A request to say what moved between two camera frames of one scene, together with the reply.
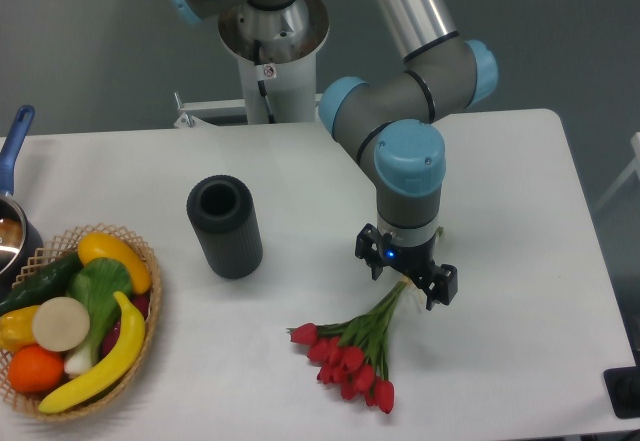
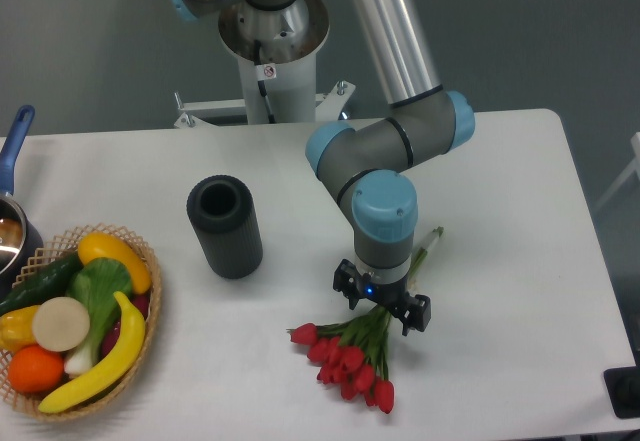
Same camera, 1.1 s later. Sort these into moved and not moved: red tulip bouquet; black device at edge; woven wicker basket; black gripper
Moved: black gripper
Not moved: red tulip bouquet; woven wicker basket; black device at edge
